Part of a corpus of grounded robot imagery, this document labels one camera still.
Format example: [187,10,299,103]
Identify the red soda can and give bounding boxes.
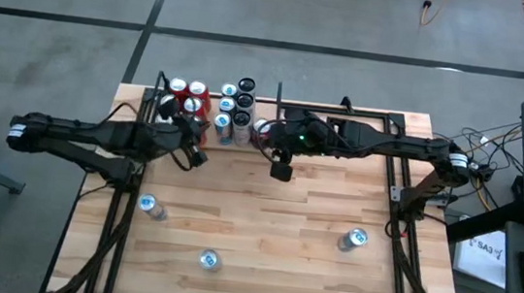
[168,77,191,101]
[249,117,276,151]

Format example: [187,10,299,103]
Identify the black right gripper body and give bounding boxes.
[266,111,339,159]

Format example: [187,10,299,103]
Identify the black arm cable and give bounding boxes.
[253,138,284,168]
[102,99,202,174]

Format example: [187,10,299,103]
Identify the black desk leg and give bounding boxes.
[444,193,524,251]

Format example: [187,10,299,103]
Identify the red Fanta strawberry can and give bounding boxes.
[181,95,213,121]
[195,118,211,148]

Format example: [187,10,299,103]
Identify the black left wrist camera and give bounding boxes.
[160,100,180,119]

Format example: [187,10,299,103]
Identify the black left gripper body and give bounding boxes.
[131,112,201,163]

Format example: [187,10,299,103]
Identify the yellow cable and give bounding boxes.
[418,0,449,29]

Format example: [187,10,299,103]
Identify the white Celsius can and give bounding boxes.
[236,76,258,97]

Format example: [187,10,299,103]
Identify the black power strip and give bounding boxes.
[464,160,496,184]

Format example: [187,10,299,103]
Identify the black-topped slim can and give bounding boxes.
[229,109,255,148]

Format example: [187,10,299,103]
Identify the blue silver Red Bull can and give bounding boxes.
[217,95,239,115]
[336,225,371,255]
[211,111,237,147]
[135,191,172,223]
[219,81,241,101]
[195,247,223,274]

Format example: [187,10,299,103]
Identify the white SA3 sign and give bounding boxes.
[450,224,512,290]

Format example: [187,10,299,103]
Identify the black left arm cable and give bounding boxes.
[102,99,202,174]

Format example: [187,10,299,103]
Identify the tangled floor cables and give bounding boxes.
[424,113,524,217]

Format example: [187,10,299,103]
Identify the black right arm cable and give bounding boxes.
[253,138,284,168]

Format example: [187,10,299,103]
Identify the Celsius Peach Vibe can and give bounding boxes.
[235,91,257,114]

